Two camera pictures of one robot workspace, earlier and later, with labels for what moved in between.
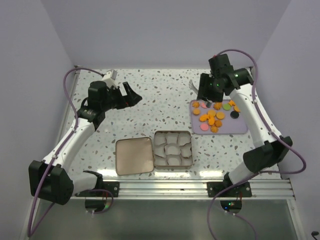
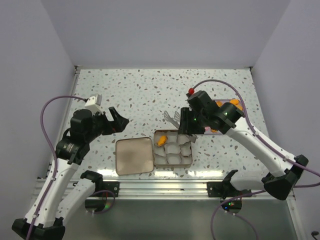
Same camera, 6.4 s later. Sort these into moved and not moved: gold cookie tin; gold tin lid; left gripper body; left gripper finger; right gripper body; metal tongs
Moved: left gripper body; right gripper body; metal tongs; left gripper finger
Not moved: gold cookie tin; gold tin lid
